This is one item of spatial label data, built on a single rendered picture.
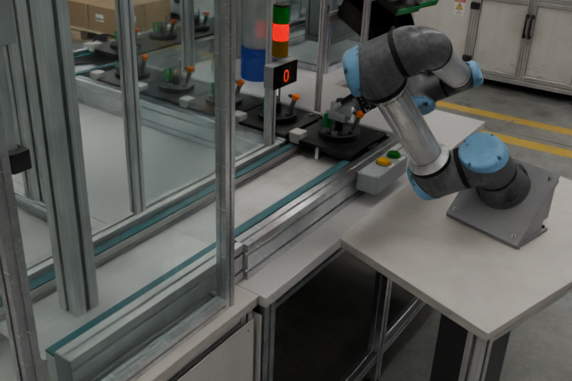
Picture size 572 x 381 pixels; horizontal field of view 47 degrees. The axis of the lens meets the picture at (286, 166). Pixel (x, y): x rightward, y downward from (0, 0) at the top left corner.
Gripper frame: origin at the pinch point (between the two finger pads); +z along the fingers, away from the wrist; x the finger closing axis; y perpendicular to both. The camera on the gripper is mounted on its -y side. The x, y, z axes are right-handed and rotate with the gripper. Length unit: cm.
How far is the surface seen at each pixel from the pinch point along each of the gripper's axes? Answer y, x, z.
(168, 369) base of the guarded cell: 34, -105, -3
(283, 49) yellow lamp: -21.6, -20.5, -6.7
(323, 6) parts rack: -32.9, 18.9, -2.6
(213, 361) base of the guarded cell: 39, -91, 2
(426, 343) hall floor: 101, 36, 48
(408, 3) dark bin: -18.1, 32.7, -23.7
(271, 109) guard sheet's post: -9.1, -20.2, 9.2
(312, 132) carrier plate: 3.3, -3.4, 12.6
